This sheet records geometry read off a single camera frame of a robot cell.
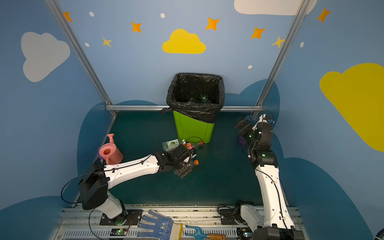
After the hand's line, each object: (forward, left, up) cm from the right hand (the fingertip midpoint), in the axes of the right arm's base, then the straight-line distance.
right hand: (243, 121), depth 73 cm
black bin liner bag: (+33, +34, -12) cm, 49 cm away
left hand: (-14, +28, -23) cm, 39 cm away
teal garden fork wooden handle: (-46, +19, -33) cm, 60 cm away
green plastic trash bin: (+9, +26, -20) cm, 34 cm away
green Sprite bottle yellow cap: (+28, +20, -9) cm, 35 cm away
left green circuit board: (-46, +59, -32) cm, 81 cm away
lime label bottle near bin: (+1, +43, -29) cm, 52 cm away
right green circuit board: (-43, -2, -34) cm, 55 cm away
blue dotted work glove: (-44, +37, -31) cm, 65 cm away
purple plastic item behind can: (-11, +80, -21) cm, 84 cm away
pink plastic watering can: (-10, +73, -21) cm, 77 cm away
